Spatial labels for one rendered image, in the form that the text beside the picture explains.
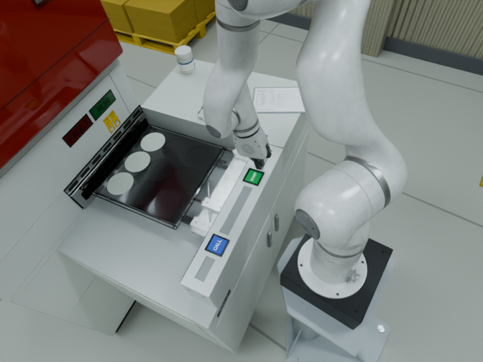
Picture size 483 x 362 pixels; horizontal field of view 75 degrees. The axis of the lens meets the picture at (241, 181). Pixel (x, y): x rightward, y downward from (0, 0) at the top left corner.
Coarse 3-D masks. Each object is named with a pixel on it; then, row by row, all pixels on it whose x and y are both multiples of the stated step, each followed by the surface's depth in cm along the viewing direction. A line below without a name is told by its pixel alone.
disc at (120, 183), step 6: (120, 174) 118; (126, 174) 118; (114, 180) 116; (120, 180) 116; (126, 180) 116; (132, 180) 116; (108, 186) 115; (114, 186) 115; (120, 186) 115; (126, 186) 114; (114, 192) 113; (120, 192) 113
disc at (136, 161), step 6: (132, 156) 122; (138, 156) 122; (144, 156) 122; (126, 162) 121; (132, 162) 120; (138, 162) 120; (144, 162) 120; (126, 168) 119; (132, 168) 119; (138, 168) 119
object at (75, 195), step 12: (144, 120) 134; (132, 132) 127; (120, 144) 123; (132, 144) 130; (108, 156) 119; (120, 156) 127; (96, 168) 115; (84, 180) 112; (72, 192) 110; (84, 204) 115
